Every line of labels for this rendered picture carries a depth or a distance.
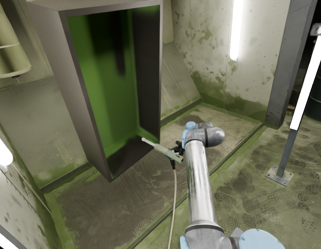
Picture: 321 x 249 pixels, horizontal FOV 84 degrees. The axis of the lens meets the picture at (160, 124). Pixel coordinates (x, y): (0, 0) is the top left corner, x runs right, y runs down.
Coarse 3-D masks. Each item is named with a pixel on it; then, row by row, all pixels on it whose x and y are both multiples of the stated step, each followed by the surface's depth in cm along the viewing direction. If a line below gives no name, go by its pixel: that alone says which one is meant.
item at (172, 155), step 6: (144, 138) 174; (150, 144) 168; (156, 144) 164; (162, 150) 157; (168, 150) 156; (174, 156) 149; (180, 156) 148; (174, 162) 159; (180, 162) 146; (174, 168) 163
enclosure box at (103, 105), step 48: (48, 0) 88; (96, 0) 91; (144, 0) 94; (48, 48) 94; (96, 48) 123; (144, 48) 131; (96, 96) 140; (144, 96) 159; (96, 144) 119; (144, 144) 179
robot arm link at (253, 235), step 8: (248, 232) 61; (256, 232) 61; (264, 232) 61; (232, 240) 62; (240, 240) 59; (248, 240) 59; (256, 240) 59; (264, 240) 59; (272, 240) 59; (232, 248) 59; (240, 248) 57; (248, 248) 57; (256, 248) 57; (264, 248) 57; (272, 248) 57; (280, 248) 57
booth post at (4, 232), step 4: (0, 228) 71; (4, 228) 74; (0, 232) 70; (4, 232) 72; (8, 232) 76; (4, 236) 71; (8, 236) 74; (12, 236) 77; (8, 240) 72; (12, 240) 75; (16, 240) 78; (16, 244) 76; (20, 244) 80; (20, 248) 78; (24, 248) 81
